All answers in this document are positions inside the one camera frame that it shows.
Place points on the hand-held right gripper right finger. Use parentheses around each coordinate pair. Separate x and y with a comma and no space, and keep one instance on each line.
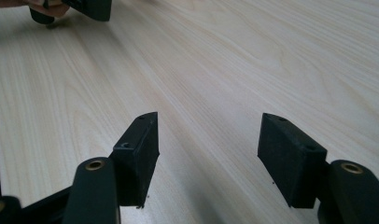
(290,161)

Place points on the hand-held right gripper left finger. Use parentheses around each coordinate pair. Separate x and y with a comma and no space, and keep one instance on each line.
(134,161)

